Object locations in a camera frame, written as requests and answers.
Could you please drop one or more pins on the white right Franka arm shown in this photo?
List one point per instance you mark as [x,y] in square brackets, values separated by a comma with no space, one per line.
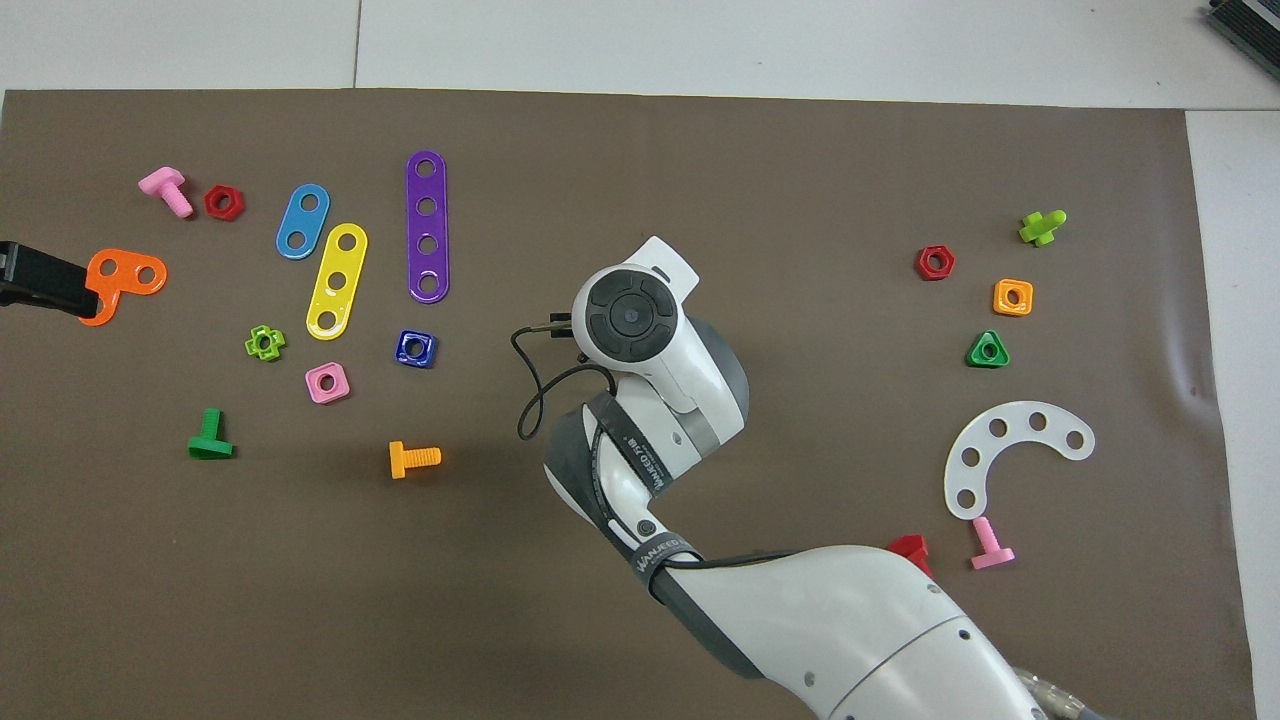
[850,620]

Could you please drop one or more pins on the pink square plastic nut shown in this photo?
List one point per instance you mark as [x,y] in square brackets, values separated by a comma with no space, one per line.
[341,392]

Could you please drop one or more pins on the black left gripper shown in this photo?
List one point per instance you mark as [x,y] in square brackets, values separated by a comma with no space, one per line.
[10,275]

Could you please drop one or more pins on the green cross-shaped plastic nut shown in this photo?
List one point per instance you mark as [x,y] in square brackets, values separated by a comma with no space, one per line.
[253,346]

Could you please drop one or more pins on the orange angled three-hole plate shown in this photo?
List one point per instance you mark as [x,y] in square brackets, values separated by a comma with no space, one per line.
[125,265]

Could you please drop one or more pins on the orange plastic screw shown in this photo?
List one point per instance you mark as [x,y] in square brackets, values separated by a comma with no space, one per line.
[398,460]

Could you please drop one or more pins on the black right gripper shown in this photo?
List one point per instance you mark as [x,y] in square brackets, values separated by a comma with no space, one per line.
[566,332]

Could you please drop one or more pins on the pink plastic screw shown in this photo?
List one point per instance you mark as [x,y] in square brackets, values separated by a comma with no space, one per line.
[992,555]
[160,183]

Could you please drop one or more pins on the orange square plastic nut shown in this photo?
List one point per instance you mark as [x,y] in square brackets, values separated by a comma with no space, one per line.
[1000,288]

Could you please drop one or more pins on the green triangular plastic nut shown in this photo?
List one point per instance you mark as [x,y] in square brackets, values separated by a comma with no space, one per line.
[975,358]

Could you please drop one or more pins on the dark green plastic screw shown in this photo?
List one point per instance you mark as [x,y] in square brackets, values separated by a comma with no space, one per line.
[210,445]

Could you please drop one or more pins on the red plastic screw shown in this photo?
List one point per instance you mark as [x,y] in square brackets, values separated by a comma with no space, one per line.
[905,545]

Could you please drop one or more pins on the red hexagonal plastic nut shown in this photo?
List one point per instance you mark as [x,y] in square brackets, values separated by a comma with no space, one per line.
[212,203]
[922,263]

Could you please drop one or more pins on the yellow three-hole plastic strip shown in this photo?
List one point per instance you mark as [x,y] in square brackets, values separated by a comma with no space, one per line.
[342,262]

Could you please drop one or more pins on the purple four-hole plastic strip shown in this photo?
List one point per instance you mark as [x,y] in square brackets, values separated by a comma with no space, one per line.
[427,225]

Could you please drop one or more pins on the black ribbed device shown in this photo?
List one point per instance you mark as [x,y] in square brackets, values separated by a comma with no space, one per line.
[1250,20]

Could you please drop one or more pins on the lime green cross-head screw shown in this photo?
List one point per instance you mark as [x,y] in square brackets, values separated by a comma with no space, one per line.
[1040,230]

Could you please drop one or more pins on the blue two-hole plastic strip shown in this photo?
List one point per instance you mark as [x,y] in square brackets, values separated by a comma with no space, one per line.
[302,222]

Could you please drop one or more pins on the blue square plastic nut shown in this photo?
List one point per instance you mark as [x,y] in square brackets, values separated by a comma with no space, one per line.
[401,339]

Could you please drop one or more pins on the white curved five-hole strip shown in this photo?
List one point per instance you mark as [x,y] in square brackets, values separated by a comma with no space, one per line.
[1017,421]

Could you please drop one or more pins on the brown paper table mat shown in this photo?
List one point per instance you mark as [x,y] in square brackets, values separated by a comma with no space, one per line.
[300,600]

